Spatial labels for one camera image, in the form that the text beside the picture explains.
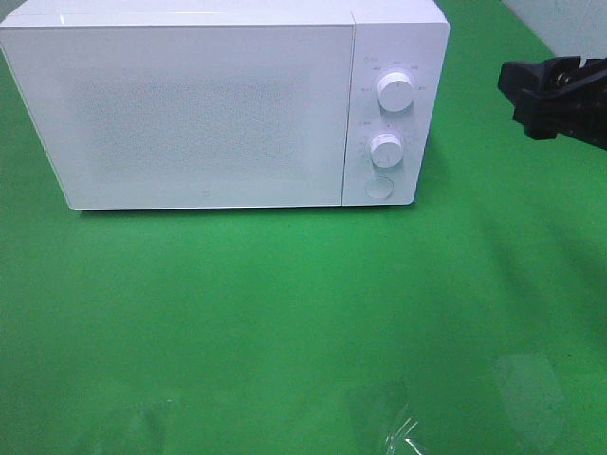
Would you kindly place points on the white microwave door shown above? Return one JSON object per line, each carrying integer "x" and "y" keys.
{"x": 188, "y": 117}

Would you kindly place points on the round white door button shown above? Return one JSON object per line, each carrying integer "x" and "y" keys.
{"x": 379, "y": 188}

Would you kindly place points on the clear tape strip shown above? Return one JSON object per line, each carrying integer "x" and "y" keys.
{"x": 400, "y": 438}

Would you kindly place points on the white microwave oven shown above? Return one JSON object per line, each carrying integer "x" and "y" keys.
{"x": 388, "y": 35}

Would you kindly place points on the white microwave knob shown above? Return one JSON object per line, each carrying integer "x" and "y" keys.
{"x": 395, "y": 91}
{"x": 386, "y": 150}

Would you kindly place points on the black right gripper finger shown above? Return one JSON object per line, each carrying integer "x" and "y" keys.
{"x": 582, "y": 118}
{"x": 559, "y": 76}

